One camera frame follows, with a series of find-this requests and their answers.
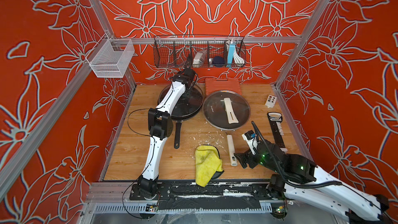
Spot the glass lid with beige handle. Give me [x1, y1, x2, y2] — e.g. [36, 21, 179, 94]
[202, 90, 251, 131]

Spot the yellow microfiber cloth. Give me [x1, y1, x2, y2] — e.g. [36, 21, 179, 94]
[195, 145, 224, 187]

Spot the glass pot lid black knob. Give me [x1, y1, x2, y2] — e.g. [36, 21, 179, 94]
[171, 85, 204, 121]

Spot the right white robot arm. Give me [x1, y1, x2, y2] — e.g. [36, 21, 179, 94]
[234, 141, 392, 224]

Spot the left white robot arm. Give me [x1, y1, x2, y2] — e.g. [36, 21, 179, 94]
[137, 68, 197, 199]

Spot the black frying pan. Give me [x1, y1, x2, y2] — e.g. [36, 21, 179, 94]
[150, 82, 194, 149]

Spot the white packet in basket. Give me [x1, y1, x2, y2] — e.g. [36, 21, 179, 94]
[192, 50, 207, 68]

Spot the red plastic board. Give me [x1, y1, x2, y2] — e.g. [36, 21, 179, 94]
[205, 78, 242, 96]

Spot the dark blue round object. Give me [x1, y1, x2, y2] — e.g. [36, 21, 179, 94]
[212, 56, 225, 67]

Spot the white remote with buttons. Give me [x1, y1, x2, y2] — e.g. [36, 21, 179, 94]
[265, 95, 277, 108]

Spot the light blue box in basket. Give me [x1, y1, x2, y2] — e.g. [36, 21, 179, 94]
[226, 41, 235, 67]

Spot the black wire wall basket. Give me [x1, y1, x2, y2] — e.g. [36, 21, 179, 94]
[153, 35, 247, 68]

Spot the black long-handled peeler tool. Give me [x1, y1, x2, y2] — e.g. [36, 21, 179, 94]
[267, 112, 287, 152]

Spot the white cable bundle in basket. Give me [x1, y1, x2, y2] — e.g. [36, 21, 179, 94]
[233, 45, 245, 67]

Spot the white mesh wall basket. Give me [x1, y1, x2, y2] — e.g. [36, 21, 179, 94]
[86, 39, 135, 78]

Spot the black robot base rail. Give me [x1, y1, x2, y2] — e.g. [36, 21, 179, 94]
[126, 179, 291, 212]

